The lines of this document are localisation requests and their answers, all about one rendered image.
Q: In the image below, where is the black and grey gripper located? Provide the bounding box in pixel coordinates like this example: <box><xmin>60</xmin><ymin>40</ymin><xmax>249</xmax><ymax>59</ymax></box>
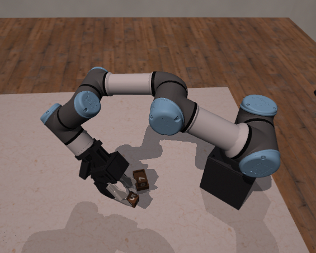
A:
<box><xmin>75</xmin><ymin>138</ymin><xmax>137</xmax><ymax>207</ymax></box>

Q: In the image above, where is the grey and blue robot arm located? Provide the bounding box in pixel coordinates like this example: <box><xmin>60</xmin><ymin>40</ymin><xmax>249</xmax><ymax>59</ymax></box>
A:
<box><xmin>40</xmin><ymin>67</ymin><xmax>281</xmax><ymax>177</ymax></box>

